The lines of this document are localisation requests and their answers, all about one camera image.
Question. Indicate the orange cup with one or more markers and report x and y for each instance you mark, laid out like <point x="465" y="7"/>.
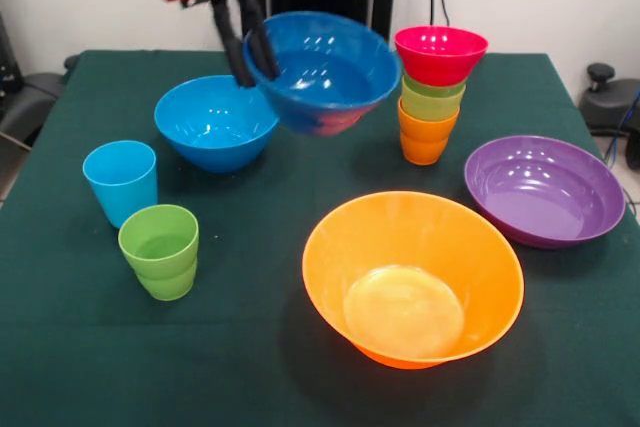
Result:
<point x="427" y="129"/>
<point x="424" y="153"/>

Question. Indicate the light blue cup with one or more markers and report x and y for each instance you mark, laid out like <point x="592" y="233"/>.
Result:
<point x="120" y="182"/>

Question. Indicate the light green cup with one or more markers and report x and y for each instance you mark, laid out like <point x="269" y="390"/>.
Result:
<point x="167" y="287"/>
<point x="157" y="242"/>

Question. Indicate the dark blue small bowl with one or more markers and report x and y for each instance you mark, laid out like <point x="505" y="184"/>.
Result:
<point x="325" y="77"/>

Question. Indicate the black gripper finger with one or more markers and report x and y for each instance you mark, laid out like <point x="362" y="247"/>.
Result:
<point x="232" y="42"/>
<point x="260" y="32"/>

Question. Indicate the yellow translucent cup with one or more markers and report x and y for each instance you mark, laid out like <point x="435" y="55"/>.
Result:
<point x="430" y="108"/>

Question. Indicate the dark green tablecloth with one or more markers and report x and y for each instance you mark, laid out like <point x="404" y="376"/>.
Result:
<point x="280" y="207"/>

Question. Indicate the black pedestal base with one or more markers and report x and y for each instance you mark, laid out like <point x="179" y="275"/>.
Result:
<point x="25" y="102"/>
<point x="607" y="102"/>

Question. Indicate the light blue bowl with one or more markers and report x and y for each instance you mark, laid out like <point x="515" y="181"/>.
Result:
<point x="210" y="122"/>

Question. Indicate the large orange bowl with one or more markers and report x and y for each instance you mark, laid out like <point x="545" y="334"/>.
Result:
<point x="400" y="242"/>

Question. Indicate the pink-red small bowl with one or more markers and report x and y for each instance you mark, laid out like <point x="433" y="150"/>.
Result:
<point x="440" y="64"/>

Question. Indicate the purple bowl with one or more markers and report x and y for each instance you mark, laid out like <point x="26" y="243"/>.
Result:
<point x="540" y="197"/>

